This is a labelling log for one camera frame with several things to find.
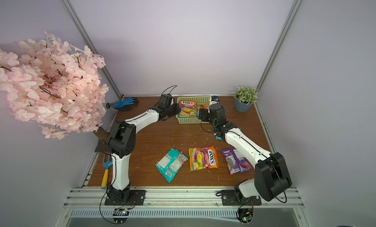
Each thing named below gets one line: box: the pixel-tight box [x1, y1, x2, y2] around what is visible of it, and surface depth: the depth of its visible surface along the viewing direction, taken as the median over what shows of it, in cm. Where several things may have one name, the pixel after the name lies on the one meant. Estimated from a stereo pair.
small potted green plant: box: [231, 86, 260, 113], surface depth 102 cm
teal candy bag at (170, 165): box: [155, 148, 189, 183], surface depth 85 cm
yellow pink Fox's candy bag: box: [188, 146, 220, 172], surface depth 87 cm
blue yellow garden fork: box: [100, 154, 114, 190], surface depth 85 cm
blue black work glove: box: [106, 96, 140, 112], surface depth 116 cm
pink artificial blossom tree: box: [0, 30, 110, 144], surface depth 58 cm
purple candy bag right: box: [221, 147, 253, 176], surface depth 85 cm
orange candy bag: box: [197, 104, 210, 112], surface depth 113 cm
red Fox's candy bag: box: [178, 100, 198, 118], surface depth 105 cm
